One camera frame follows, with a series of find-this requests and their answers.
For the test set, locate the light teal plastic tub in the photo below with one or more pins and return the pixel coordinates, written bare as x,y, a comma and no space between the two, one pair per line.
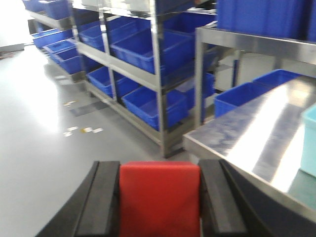
308,159

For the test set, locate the stainless steel left rack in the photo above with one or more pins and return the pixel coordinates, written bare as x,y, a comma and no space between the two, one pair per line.
121,19

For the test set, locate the blue crate rack middle front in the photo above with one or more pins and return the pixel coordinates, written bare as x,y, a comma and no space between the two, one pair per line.
137,50

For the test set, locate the blue floor crate near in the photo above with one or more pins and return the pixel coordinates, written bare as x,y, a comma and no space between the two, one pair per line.
237,96

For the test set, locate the red cube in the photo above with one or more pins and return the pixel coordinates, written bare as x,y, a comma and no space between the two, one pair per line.
159,199

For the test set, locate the blue crate on upper shelf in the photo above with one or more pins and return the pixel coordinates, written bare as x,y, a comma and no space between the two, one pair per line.
272,18

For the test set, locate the stainless steel overhead shelf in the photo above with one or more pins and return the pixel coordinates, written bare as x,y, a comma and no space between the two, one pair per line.
296,50

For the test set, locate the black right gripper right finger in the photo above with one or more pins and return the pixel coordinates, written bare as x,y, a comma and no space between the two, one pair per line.
223,211

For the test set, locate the blue crate rack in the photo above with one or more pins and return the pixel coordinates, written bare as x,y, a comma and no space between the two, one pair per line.
100,78
92,35
137,50
142,102

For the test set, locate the blue crate rack bottom front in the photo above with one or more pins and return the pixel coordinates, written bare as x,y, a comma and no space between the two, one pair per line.
142,102

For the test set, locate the blue floor crate far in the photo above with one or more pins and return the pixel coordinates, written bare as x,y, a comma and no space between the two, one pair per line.
276,78

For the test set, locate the blue floor crate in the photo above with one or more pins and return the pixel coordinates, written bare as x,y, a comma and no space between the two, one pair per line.
237,96
276,78

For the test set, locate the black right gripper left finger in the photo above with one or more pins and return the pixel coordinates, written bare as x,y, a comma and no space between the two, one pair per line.
93,209

